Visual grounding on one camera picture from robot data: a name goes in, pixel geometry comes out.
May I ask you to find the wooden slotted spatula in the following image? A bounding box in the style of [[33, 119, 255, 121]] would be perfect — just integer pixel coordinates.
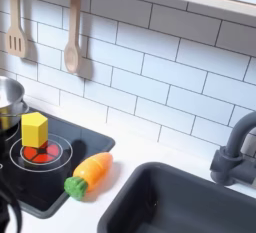
[[4, 0, 28, 59]]

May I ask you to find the wooden spoon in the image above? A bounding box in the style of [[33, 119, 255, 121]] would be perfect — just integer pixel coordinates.
[[63, 0, 85, 75]]

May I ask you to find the dark grey tap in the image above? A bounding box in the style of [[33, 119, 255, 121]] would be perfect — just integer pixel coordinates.
[[209, 111, 256, 189]]

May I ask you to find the dark grey sink basin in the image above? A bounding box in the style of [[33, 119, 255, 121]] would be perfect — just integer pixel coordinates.
[[96, 161, 256, 233]]

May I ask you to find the yellow block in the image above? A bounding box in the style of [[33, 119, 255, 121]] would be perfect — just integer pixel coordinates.
[[21, 111, 49, 149]]

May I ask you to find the black stove top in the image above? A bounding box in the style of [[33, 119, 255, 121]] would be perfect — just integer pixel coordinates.
[[0, 107, 117, 220]]

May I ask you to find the steel pot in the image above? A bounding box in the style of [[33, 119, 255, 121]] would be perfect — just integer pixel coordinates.
[[0, 75, 30, 132]]

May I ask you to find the orange toy carrot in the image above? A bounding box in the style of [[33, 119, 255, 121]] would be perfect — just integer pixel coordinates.
[[63, 152, 114, 202]]

